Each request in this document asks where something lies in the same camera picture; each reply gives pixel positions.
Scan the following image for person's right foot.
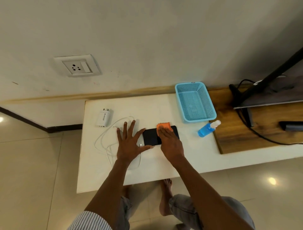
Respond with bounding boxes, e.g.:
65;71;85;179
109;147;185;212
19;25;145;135
159;179;174;216

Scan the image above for black flat television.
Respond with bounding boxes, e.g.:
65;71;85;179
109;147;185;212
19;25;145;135
229;46;303;110

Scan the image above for black smartphone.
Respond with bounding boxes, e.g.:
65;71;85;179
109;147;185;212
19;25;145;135
142;126;180;147

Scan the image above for white charging cable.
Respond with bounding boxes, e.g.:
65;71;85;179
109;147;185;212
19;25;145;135
94;116;143;170

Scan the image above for grey jeans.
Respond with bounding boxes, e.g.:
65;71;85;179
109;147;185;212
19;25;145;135
118;194;255;230

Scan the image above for person's right forearm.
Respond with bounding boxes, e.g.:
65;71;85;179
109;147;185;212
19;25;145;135
169;155;255;230

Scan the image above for black power cable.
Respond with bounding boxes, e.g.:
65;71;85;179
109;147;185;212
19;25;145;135
235;79;303;145

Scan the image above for person's left hand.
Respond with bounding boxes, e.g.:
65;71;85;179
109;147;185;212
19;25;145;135
116;120;155;164

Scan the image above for black remote control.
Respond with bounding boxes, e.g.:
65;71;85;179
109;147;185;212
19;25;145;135
279;121;303;132

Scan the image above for striped shirt sleeve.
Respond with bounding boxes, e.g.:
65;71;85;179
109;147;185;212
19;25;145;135
67;211;112;230

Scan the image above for blue spray bottle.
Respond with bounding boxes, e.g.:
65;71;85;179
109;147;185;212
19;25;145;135
197;120;221;138

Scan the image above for wooden table board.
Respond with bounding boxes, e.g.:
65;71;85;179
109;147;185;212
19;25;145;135
208;86;303;154

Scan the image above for blue plastic basket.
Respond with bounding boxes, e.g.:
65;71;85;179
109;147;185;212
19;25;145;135
175;82;217;123

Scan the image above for orange cleaning cloth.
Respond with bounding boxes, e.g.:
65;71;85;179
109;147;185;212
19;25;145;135
156;122;172;133

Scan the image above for person's left forearm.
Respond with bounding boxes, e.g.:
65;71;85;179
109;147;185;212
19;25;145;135
84;157;142;230

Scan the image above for white wall socket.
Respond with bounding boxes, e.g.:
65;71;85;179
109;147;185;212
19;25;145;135
54;54;101;78

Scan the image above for person's right hand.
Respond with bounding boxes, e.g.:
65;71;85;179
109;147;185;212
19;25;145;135
157;127;185;165

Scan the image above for white charger adapter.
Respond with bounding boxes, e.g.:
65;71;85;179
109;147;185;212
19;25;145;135
96;108;113;128

